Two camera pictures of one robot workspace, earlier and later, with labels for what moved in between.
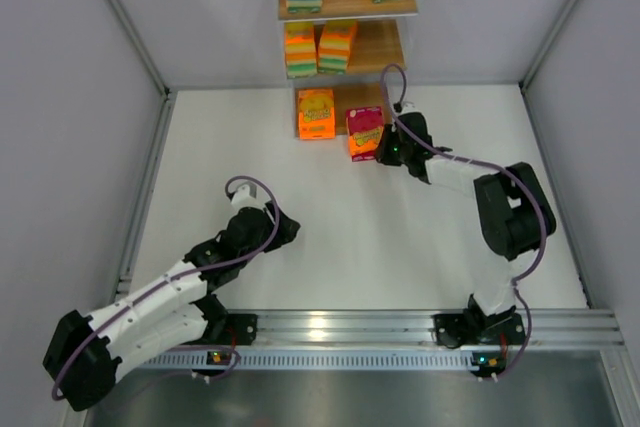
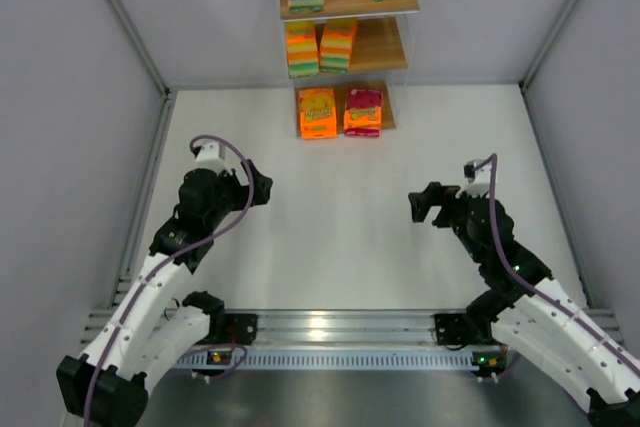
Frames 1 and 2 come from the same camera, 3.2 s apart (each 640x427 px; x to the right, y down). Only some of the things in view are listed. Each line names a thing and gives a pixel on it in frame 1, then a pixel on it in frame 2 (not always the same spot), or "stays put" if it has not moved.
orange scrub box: x=316 y=114 stays put
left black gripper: x=282 y=226 to x=248 y=187
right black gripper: x=388 y=148 to x=441 y=207
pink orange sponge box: x=364 y=131 to x=362 y=115
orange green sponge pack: x=336 y=42 stays put
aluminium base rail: x=371 y=341 stays put
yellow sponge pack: x=300 y=49 stays put
